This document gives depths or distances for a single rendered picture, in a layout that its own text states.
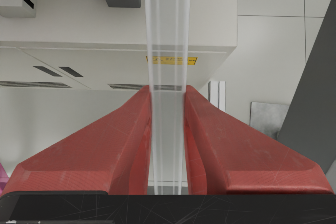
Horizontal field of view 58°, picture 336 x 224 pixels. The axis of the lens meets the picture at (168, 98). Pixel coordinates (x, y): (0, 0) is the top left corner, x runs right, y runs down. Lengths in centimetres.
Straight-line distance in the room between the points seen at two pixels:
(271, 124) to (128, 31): 75
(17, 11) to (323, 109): 43
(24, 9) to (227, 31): 30
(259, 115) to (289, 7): 42
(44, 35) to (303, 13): 97
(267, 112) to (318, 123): 93
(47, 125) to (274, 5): 93
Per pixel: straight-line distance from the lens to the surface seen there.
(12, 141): 120
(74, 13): 50
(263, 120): 111
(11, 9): 50
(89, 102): 111
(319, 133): 19
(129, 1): 47
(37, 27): 52
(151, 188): 22
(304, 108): 21
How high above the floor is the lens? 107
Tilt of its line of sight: 84 degrees down
